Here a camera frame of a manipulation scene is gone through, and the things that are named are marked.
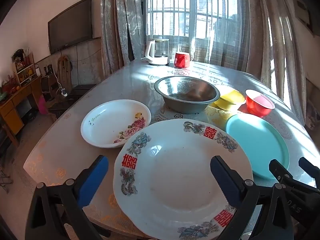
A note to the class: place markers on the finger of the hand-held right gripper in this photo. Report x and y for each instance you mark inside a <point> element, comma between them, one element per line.
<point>277,170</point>
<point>308,167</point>

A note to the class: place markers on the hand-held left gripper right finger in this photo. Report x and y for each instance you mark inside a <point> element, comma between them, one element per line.
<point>225,182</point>

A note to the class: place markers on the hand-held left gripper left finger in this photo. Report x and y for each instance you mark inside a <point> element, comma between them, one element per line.
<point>92,180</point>

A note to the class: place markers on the teal plastic plate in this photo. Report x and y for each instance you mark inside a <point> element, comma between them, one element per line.
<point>255,140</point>

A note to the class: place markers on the white plate pink rose print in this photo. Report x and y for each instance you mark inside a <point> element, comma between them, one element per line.
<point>107,122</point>

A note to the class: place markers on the red plastic bowl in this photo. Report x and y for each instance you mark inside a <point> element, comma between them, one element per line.
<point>257,107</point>

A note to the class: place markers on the yellow plastic bowl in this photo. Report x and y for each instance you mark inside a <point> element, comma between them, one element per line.
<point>230,100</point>

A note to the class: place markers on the stainless steel basin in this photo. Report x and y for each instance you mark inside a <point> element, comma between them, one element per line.
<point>187,87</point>

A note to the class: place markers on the patterned bag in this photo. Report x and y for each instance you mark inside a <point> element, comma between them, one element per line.
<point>312,115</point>

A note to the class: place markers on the dark low table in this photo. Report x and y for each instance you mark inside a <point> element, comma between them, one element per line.
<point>75,92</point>

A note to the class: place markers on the pink plastic container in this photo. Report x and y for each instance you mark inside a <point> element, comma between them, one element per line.
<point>42,105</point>

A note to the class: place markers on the phone on charger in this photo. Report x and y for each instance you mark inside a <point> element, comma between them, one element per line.
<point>64,93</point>

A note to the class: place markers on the wooden cabinet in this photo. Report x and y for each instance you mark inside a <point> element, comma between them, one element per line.
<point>15,110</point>

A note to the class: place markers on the grey patterned curtain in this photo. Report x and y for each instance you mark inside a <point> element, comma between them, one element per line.
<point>117,25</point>
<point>277,42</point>

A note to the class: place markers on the red mug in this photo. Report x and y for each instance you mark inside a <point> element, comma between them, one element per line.
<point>181,60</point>

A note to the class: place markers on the small cluttered shelf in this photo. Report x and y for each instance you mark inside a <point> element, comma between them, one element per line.
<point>23,65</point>

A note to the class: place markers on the white sheer curtain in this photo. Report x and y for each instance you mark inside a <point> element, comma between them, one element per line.
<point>220,47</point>

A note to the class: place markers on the white glass electric kettle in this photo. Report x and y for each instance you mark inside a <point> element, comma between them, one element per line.
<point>158,52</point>

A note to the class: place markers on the flat screen television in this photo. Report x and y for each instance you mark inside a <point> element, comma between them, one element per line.
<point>70,25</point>

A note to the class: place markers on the barred window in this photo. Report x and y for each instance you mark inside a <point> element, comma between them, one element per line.
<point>190,7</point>

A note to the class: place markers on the bamboo chair frame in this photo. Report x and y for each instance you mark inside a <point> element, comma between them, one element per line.
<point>64,72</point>

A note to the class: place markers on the wall electrical panel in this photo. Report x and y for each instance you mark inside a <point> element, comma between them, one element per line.
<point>305,15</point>

